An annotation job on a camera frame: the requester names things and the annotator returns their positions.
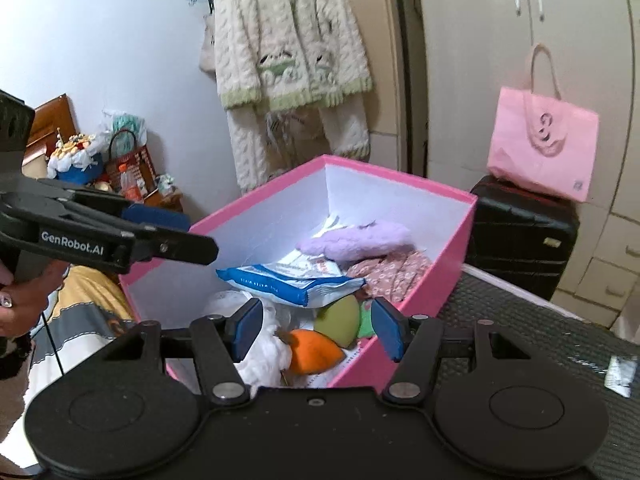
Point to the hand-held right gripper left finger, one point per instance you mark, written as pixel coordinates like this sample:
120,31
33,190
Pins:
247,327

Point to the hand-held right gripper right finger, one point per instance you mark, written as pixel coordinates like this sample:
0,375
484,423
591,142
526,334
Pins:
387,327

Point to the yellow blanket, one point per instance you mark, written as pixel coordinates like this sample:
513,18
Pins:
85,300

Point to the flower bouquet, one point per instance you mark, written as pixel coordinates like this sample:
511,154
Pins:
75,160

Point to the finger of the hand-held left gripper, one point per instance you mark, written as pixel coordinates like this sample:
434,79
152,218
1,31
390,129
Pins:
180,250
155,217

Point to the wooden nightstand with clutter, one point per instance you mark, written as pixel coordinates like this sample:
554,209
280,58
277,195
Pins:
50,120

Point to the purple plush bear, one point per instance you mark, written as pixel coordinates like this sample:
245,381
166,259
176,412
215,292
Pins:
360,240

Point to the person's left hand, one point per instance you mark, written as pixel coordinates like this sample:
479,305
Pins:
25,305

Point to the pink cardboard box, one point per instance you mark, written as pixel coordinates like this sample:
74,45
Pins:
270,225

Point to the orange drink bottle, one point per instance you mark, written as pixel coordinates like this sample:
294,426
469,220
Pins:
131,187

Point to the pink floral cloth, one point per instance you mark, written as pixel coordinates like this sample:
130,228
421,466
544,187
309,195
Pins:
395,275

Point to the clear plastic bag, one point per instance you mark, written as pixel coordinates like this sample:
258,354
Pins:
125,125

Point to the small white packet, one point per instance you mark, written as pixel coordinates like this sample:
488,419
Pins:
620,375

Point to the white fuzzy cardigan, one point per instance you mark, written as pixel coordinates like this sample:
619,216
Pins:
300,35

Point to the white fuzzy pants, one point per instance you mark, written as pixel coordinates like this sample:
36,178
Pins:
345,130

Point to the blue wet wipes packet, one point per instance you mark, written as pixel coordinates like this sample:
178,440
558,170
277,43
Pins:
280,285

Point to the printed paper sheet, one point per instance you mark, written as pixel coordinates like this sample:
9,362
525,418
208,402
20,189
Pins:
327,227

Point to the pink tote bag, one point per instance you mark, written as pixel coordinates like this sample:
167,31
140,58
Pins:
540,150

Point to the red shopping bag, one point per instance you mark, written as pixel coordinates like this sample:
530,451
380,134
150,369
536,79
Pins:
142,165

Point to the black suitcase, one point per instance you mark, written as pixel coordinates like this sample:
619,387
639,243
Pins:
520,240

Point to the beige wardrobe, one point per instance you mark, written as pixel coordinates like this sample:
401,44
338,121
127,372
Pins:
475,60

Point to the canvas tote bag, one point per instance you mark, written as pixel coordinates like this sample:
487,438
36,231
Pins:
206,57

